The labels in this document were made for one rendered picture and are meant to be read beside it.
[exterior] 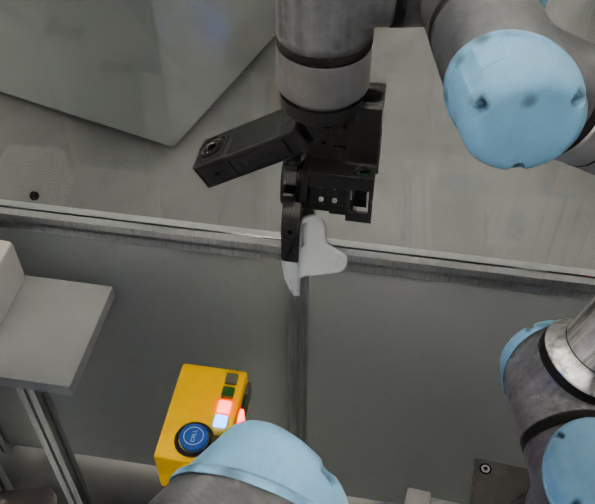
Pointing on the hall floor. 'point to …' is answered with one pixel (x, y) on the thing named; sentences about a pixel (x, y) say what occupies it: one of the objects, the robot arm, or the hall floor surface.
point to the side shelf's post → (55, 445)
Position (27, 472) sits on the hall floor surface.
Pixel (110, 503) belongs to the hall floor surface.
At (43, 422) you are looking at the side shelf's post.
